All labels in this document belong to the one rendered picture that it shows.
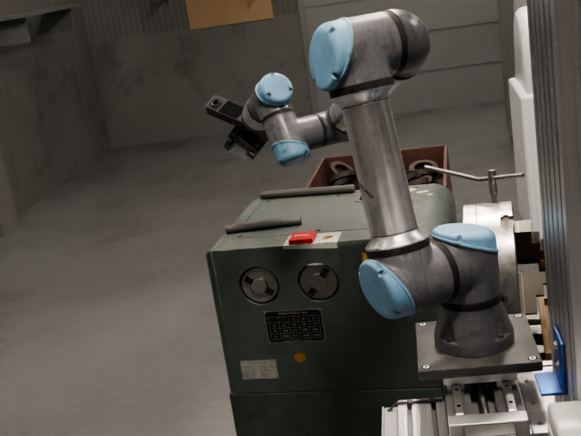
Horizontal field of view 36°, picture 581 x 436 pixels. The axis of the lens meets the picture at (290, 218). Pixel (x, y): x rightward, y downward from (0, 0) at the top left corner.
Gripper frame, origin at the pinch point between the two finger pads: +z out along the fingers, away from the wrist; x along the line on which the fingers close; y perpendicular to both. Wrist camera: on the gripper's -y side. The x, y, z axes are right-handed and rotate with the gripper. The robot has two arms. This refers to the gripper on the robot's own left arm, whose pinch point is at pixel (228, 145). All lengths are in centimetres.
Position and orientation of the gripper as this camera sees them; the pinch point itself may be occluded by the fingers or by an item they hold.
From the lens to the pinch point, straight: 221.9
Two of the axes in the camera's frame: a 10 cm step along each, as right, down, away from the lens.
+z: -3.1, 3.3, 8.9
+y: 7.9, 6.2, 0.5
